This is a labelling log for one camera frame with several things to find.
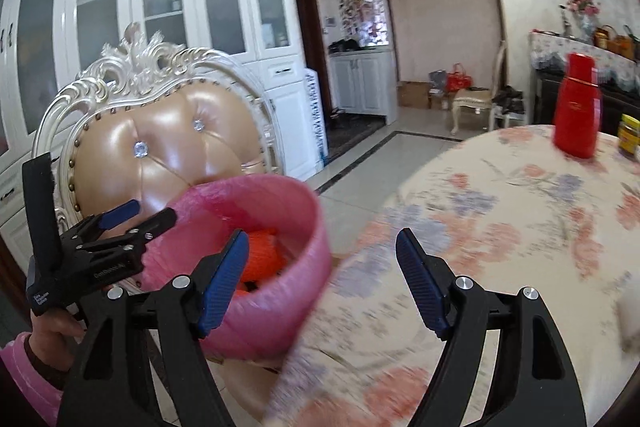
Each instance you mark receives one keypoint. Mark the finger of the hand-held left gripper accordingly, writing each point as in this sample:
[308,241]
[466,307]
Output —
[157,222]
[117,214]

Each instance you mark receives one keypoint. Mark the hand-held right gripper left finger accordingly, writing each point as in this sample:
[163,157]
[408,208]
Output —
[225,282]

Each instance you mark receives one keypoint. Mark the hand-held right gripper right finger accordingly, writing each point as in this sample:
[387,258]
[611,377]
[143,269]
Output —
[420,282]

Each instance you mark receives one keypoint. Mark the orange foam net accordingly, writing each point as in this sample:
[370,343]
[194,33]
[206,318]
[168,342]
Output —
[265,257]

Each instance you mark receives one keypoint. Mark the pink lined trash bin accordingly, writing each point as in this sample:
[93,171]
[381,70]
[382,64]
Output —
[295,297]

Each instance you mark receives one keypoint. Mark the person's left forearm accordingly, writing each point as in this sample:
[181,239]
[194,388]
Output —
[25,382]

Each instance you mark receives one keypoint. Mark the person's left hand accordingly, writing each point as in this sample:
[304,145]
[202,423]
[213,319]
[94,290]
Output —
[55,332]

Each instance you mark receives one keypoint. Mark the beige leather ornate chair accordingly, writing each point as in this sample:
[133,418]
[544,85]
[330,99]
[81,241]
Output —
[165,142]

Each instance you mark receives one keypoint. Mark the floral tablecloth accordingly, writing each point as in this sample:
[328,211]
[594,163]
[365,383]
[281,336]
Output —
[500,232]

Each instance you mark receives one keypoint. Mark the dark patterned rug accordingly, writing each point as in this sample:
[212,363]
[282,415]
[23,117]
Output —
[355,137]

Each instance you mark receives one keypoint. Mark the large cardboard box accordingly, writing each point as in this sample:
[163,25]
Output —
[412,94]

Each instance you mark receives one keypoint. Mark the white blue printed carton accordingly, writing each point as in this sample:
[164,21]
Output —
[315,117]

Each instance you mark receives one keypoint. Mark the cream wooden side chair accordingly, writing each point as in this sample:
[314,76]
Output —
[472,99]

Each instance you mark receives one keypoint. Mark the black clothing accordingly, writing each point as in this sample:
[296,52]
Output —
[510,102]

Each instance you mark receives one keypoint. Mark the grey paper bag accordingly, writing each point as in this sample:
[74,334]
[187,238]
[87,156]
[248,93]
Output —
[437,79]

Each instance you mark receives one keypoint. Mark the red gift bag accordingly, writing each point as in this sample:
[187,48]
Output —
[459,81]

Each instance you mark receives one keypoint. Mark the white shoe cabinet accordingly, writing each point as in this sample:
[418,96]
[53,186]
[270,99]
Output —
[360,82]

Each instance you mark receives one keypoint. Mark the black piano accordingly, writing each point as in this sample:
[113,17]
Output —
[545,99]

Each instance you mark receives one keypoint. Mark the red thermos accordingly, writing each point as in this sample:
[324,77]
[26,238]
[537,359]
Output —
[577,117]

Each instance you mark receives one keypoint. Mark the dark wooden door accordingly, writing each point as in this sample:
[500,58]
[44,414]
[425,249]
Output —
[307,37]

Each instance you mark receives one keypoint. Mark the black bags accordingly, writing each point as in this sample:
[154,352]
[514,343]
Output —
[347,46]

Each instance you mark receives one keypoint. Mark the yellow lid jar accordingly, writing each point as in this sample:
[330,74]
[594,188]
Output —
[630,139]

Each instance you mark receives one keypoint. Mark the floral lace piano cover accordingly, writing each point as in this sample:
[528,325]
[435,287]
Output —
[547,49]

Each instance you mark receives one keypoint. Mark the white lattice partition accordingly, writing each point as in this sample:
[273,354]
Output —
[360,7]

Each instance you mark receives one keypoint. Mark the blue white vase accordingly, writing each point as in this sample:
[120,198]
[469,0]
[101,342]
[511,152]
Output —
[587,27]

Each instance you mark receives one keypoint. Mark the wicker basket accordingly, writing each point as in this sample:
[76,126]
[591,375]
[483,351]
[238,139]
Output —
[603,38]

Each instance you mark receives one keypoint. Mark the orange basket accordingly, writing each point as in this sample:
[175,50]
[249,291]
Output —
[622,46]

